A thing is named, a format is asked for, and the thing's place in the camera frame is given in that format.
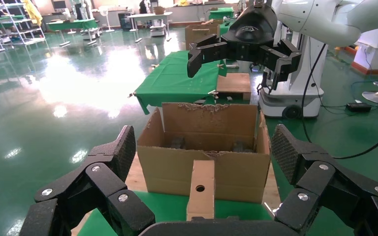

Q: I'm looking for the long black cable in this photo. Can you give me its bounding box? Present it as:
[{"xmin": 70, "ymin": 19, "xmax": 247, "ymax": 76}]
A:
[{"xmin": 301, "ymin": 43, "xmax": 378, "ymax": 160}]

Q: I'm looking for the white wheeled robot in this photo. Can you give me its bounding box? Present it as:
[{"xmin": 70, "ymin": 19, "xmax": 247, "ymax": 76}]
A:
[{"xmin": 258, "ymin": 23, "xmax": 328, "ymax": 119}]

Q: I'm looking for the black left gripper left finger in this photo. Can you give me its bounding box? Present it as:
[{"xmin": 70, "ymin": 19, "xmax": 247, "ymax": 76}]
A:
[{"xmin": 19, "ymin": 125, "xmax": 156, "ymax": 236}]

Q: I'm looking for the long green covered table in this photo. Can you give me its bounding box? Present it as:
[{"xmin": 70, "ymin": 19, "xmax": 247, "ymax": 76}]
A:
[{"xmin": 46, "ymin": 19, "xmax": 98, "ymax": 33}]

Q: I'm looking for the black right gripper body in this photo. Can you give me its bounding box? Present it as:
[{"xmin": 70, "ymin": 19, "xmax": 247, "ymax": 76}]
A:
[{"xmin": 221, "ymin": 3, "xmax": 278, "ymax": 63}]

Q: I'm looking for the small green covered table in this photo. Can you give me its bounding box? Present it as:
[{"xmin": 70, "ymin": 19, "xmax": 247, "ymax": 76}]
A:
[{"xmin": 219, "ymin": 19, "xmax": 237, "ymax": 36}]

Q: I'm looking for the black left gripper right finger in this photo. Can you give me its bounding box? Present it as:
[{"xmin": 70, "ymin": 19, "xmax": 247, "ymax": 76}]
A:
[{"xmin": 270, "ymin": 123, "xmax": 378, "ymax": 236}]

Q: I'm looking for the green tablecloth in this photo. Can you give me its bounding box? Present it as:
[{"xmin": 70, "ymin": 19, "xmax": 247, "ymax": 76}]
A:
[{"xmin": 134, "ymin": 50, "xmax": 228, "ymax": 115}]

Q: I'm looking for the small brown cardboard box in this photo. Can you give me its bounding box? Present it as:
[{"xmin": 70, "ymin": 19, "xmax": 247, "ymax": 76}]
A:
[{"xmin": 186, "ymin": 159, "xmax": 216, "ymax": 221}]

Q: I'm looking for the large open cardboard carton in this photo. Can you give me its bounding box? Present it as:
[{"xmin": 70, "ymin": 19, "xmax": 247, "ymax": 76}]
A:
[{"xmin": 136, "ymin": 102, "xmax": 272, "ymax": 204}]

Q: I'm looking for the white pedestal fan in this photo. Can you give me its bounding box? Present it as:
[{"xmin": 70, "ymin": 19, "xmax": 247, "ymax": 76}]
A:
[{"xmin": 98, "ymin": 4, "xmax": 115, "ymax": 33}]

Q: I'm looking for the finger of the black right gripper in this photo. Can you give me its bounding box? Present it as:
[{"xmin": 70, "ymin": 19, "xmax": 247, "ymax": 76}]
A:
[
  {"xmin": 260, "ymin": 39, "xmax": 302, "ymax": 91},
  {"xmin": 187, "ymin": 33, "xmax": 229, "ymax": 79}
]

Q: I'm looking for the black power adapter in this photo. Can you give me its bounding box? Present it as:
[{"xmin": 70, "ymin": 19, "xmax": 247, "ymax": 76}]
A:
[{"xmin": 346, "ymin": 102, "xmax": 372, "ymax": 114}]

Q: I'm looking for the yellow hanging garment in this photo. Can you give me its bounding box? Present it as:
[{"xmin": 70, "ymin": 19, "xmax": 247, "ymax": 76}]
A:
[{"xmin": 23, "ymin": 0, "xmax": 43, "ymax": 28}]

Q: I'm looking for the white table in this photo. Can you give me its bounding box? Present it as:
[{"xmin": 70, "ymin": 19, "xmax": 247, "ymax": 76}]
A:
[{"xmin": 127, "ymin": 12, "xmax": 173, "ymax": 41}]

